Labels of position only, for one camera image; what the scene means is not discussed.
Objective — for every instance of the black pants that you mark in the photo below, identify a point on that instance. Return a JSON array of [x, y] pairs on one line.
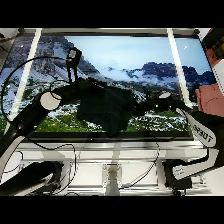
[[106, 110]]

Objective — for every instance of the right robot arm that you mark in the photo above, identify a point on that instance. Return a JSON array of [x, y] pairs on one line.
[[203, 133]]

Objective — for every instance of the silver frame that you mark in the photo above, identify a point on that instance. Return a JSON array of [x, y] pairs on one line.
[[113, 176]]

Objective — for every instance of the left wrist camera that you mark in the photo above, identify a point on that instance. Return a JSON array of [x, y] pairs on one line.
[[74, 55]]

